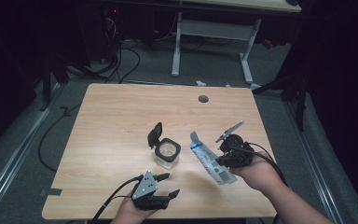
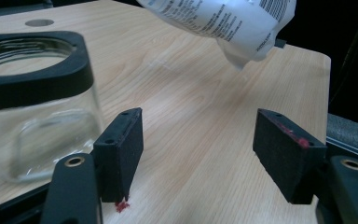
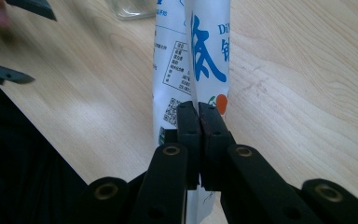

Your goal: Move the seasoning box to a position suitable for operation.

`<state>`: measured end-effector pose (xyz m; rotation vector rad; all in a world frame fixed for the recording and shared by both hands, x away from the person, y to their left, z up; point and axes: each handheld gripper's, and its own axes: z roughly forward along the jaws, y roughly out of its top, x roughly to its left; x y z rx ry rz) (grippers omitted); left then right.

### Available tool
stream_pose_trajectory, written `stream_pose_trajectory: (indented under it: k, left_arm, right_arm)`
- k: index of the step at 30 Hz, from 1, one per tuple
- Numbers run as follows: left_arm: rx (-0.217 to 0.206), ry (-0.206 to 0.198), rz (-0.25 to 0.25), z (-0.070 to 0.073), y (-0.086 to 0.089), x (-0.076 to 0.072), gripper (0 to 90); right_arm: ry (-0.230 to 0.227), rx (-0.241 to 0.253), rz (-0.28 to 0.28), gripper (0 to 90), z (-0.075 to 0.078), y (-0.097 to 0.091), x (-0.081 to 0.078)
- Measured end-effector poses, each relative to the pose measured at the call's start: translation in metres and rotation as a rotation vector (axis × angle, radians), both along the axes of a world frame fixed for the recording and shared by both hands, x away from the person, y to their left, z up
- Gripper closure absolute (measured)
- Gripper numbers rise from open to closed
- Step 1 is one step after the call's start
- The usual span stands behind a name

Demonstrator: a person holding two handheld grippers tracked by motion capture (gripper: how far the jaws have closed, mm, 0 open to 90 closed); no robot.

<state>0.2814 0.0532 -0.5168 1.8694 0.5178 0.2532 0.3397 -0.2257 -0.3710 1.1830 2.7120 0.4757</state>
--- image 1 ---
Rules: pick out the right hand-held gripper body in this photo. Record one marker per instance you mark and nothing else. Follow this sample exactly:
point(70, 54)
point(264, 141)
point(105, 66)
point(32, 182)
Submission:
point(237, 152)

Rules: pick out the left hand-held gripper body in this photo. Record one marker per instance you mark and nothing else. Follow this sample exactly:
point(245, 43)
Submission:
point(146, 189)

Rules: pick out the white plastic bag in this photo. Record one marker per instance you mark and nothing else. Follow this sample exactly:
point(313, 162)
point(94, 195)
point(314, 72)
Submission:
point(208, 158)

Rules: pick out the glass jar with black lid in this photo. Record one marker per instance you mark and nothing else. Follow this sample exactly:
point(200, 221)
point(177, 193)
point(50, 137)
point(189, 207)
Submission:
point(160, 153)

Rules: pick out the person's left hand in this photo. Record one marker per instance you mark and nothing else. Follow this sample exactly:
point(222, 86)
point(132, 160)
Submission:
point(130, 214)

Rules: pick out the person's right hand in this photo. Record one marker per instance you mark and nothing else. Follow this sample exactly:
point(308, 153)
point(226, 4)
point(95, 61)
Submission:
point(258, 174)

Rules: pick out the grey table grommet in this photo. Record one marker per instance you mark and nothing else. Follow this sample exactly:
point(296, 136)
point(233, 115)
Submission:
point(203, 99)

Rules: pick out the small blue floor scrap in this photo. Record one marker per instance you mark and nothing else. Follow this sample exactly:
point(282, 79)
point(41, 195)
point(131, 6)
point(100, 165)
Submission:
point(225, 82)

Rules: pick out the white paper scrap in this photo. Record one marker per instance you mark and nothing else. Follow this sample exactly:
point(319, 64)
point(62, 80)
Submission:
point(200, 83)

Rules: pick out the black metal stand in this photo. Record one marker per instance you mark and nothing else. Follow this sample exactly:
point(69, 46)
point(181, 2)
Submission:
point(301, 102)
point(46, 87)

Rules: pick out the grey tape strip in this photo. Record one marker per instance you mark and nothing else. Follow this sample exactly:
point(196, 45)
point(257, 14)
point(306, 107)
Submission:
point(52, 192)

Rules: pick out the small red object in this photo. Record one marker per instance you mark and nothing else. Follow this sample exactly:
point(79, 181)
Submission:
point(268, 44)

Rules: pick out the white-legged desk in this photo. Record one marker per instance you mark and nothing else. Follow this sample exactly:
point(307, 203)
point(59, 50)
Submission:
point(217, 29)

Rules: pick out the metal floor rail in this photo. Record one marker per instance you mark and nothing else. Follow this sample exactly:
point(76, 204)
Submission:
point(12, 162)
point(316, 165)

